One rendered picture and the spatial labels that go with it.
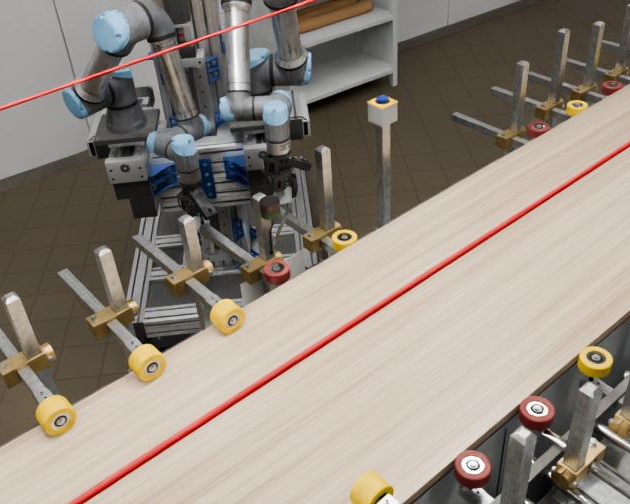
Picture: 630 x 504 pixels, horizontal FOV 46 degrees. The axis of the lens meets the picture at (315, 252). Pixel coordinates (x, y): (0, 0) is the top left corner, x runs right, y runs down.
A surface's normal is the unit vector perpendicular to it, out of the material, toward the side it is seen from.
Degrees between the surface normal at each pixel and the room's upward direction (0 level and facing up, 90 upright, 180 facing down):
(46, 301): 0
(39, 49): 90
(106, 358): 0
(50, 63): 90
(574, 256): 0
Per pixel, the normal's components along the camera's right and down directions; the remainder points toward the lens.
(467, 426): -0.07, -0.80
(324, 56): 0.57, 0.47
